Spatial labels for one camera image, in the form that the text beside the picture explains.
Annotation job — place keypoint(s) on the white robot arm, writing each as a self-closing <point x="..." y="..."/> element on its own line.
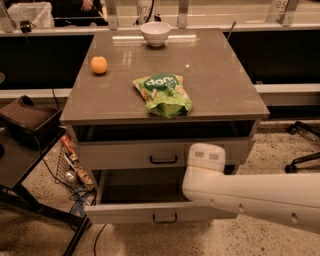
<point x="288" y="199"/>

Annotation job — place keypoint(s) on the grey drawer cabinet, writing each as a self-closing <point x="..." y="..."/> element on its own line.
<point x="110" y="108"/>

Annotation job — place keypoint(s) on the grey top drawer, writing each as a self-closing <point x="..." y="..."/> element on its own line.
<point x="139" y="154"/>

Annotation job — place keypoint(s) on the green snack bag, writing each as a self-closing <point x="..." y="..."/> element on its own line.
<point x="164" y="95"/>

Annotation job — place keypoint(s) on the orange fruit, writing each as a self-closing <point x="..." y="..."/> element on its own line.
<point x="98" y="64"/>

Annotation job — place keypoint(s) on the white bowl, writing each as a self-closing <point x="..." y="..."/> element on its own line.
<point x="155" y="33"/>

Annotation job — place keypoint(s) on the brown pouch on table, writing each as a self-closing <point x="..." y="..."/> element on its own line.
<point x="27" y="122"/>

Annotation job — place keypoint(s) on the black office chair base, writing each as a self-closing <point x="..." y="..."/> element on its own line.
<point x="312" y="135"/>

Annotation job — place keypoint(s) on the black side table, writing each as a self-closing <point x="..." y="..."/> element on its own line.
<point x="17" y="161"/>

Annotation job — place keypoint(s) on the white plastic bag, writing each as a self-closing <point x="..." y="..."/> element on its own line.
<point x="37" y="13"/>

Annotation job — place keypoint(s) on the black power adapter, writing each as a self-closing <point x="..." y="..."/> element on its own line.
<point x="25" y="26"/>

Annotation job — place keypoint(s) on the wire basket with snacks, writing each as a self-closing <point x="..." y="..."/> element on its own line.
<point x="69" y="170"/>

